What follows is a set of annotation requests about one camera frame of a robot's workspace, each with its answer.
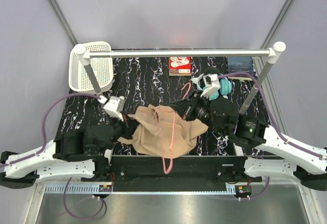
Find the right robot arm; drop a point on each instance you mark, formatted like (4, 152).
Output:
(297, 159)

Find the dark green cup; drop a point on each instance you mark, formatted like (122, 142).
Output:
(211, 71)

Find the teal headphones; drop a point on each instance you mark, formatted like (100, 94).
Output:
(225, 84)

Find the beige t shirt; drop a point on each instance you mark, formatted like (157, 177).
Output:
(146, 139)

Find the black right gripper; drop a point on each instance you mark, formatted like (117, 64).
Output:
(183, 107)

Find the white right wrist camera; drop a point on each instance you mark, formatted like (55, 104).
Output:
(211, 86)

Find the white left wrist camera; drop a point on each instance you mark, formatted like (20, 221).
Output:
(113, 106)

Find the white and silver clothes rack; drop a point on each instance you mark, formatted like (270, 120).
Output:
(272, 55)

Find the dark blue book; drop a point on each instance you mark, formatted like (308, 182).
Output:
(240, 64)

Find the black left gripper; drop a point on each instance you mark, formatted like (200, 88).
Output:
(130, 125)

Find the pink wire hanger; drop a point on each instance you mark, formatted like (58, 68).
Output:
(168, 169)

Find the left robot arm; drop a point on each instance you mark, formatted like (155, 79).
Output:
(78, 153)

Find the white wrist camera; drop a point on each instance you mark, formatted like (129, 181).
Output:
(113, 106)
(211, 86)

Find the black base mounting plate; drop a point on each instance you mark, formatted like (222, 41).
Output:
(188, 174)

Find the white plastic basket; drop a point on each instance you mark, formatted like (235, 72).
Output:
(92, 68)

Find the red book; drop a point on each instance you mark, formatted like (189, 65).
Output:
(180, 66)

